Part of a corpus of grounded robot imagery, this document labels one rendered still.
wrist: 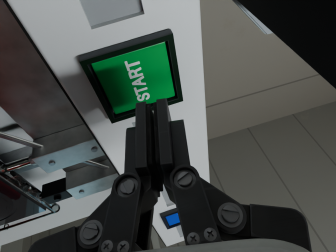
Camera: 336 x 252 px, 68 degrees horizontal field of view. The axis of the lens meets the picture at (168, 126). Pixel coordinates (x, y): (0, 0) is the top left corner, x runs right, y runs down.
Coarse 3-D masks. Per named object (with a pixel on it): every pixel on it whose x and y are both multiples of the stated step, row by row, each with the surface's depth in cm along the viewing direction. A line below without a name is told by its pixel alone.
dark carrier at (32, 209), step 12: (0, 180) 29; (0, 192) 31; (12, 192) 32; (0, 204) 33; (12, 204) 34; (24, 204) 34; (36, 204) 35; (0, 216) 35; (12, 216) 36; (24, 216) 37
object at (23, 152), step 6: (18, 150) 37; (24, 150) 37; (30, 150) 37; (0, 156) 37; (6, 156) 37; (12, 156) 37; (18, 156) 36; (24, 156) 36; (6, 162) 36; (18, 168) 36; (24, 168) 37; (30, 168) 37
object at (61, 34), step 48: (48, 0) 12; (96, 0) 13; (144, 0) 13; (192, 0) 14; (48, 48) 14; (96, 48) 14; (192, 48) 16; (96, 96) 17; (192, 96) 19; (192, 144) 24
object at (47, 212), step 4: (40, 212) 37; (44, 212) 37; (48, 212) 37; (52, 212) 38; (28, 216) 37; (32, 216) 37; (36, 216) 37; (40, 216) 38; (16, 220) 37; (20, 220) 37; (24, 220) 37; (28, 220) 37; (4, 224) 37; (8, 224) 37; (12, 224) 37; (16, 224) 37; (0, 228) 37
